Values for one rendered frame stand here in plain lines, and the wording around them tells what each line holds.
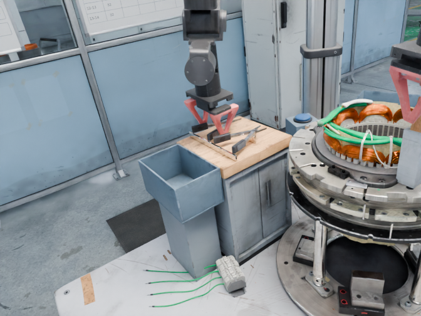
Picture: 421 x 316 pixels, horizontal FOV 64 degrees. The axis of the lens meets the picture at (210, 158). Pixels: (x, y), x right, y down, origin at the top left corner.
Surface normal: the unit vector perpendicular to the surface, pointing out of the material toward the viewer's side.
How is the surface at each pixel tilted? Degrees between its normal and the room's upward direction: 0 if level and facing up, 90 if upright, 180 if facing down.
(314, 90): 90
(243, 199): 90
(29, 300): 0
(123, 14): 90
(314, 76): 90
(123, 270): 0
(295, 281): 0
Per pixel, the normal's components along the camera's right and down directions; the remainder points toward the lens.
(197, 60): -0.07, 0.55
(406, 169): -0.81, 0.37
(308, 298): -0.13, -0.87
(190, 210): 0.58, 0.33
